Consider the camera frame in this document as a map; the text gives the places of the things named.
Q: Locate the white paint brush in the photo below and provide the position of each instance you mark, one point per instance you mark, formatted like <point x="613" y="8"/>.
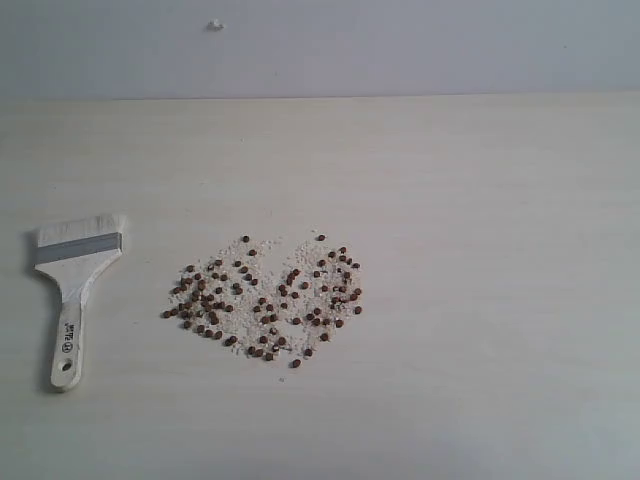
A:
<point x="73" y="254"/>

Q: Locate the red beans and rice pile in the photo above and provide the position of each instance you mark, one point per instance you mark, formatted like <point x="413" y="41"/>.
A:
<point x="233" y="300"/>

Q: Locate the white blob on wall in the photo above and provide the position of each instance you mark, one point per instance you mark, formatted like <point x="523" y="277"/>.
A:
<point x="215" y="25"/>

